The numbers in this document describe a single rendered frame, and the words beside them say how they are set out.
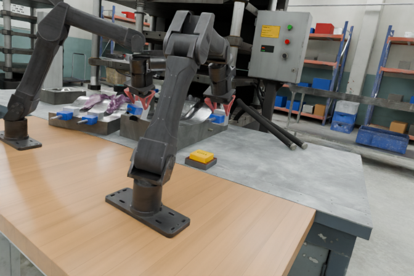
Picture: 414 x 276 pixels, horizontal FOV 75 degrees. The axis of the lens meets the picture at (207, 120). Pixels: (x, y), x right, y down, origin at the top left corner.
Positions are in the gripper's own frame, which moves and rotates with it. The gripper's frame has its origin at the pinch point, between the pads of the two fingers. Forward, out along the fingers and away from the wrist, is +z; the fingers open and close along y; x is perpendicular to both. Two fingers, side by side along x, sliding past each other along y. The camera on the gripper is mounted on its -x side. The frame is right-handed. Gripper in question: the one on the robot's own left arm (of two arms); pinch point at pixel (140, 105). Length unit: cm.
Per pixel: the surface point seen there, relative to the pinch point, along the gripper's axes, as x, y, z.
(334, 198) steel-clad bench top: -1, -73, 1
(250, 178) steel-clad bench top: 4.7, -49.4, 3.7
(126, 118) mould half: 4.4, 3.6, 5.5
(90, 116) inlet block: 11.2, 15.8, 6.1
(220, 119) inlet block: -8.5, -30.2, -2.5
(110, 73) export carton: -353, 450, 271
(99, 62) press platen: -64, 106, 37
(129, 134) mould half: 6.4, 0.8, 10.8
